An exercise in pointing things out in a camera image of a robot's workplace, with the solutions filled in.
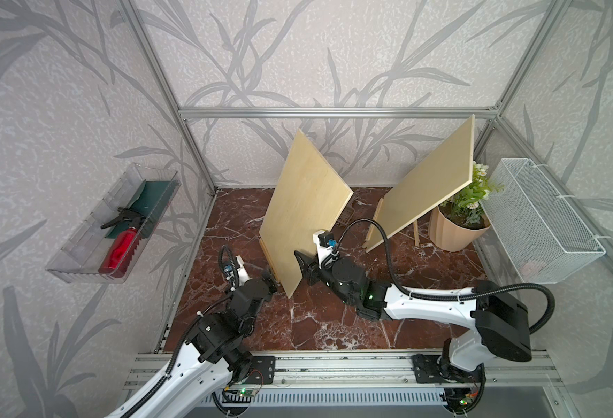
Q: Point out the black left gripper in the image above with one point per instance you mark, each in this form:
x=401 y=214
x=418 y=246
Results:
x=271 y=282

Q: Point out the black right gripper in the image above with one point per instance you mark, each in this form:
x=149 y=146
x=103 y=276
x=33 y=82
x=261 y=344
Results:
x=307 y=270

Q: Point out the light plywood board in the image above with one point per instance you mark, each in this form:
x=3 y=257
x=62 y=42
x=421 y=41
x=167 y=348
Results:
x=309 y=197

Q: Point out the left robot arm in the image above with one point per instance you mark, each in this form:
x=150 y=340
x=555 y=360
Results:
x=210 y=356

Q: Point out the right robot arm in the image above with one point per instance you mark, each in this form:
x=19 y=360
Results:
x=497 y=324

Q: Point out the brown slotted scoop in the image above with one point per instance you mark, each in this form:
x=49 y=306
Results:
x=350 y=212

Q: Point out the red spray bottle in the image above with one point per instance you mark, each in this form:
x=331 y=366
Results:
x=117 y=261

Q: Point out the green flat sheet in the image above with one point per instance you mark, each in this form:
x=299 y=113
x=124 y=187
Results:
x=146 y=207

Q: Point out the beige ribbed flower pot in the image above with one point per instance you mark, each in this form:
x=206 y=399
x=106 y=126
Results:
x=448 y=236

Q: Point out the green white-flowered plant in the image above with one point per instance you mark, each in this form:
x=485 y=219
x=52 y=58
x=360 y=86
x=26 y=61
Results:
x=465 y=207

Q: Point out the pink item in basket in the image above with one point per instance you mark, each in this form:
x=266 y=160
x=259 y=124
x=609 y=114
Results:
x=532 y=268

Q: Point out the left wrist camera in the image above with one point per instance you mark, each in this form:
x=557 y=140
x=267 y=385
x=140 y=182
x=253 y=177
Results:
x=235 y=272

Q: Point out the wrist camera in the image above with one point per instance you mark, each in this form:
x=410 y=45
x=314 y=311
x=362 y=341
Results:
x=235 y=272
x=326 y=245

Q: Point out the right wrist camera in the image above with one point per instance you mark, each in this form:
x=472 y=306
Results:
x=326 y=245

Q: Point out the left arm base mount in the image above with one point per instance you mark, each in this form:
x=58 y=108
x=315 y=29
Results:
x=259 y=370

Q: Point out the clear plastic wall bin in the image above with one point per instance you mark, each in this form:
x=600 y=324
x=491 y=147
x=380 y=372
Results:
x=108 y=243

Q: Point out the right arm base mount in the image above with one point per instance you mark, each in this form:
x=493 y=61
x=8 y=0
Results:
x=427 y=369

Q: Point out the white wire mesh basket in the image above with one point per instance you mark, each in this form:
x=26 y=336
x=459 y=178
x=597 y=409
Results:
x=533 y=220

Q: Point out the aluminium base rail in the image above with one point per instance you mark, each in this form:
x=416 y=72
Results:
x=376 y=378

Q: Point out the aluminium frame rails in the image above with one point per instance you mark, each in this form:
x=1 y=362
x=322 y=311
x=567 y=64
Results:
x=543 y=67

